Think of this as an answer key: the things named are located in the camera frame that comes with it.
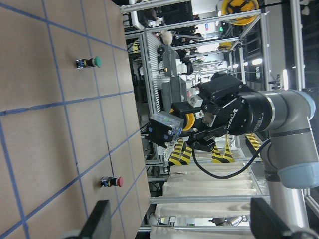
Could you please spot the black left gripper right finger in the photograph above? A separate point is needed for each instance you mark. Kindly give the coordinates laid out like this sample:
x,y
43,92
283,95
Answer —
x,y
265,223

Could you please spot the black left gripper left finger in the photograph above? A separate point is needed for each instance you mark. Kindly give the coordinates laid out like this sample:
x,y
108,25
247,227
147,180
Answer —
x,y
98,225

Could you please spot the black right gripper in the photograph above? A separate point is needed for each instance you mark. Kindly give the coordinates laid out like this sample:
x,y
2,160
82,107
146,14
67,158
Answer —
x,y
229,107

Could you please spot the yellow push button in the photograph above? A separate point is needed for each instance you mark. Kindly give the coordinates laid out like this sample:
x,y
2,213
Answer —
x,y
165,128

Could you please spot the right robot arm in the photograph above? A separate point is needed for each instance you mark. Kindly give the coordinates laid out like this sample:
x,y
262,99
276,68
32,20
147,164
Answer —
x,y
290,155

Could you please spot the red push button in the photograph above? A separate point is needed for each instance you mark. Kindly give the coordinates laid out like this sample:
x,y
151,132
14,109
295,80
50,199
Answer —
x,y
111,181

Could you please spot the green push button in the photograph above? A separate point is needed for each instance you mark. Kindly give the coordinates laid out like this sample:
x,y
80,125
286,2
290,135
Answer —
x,y
87,63

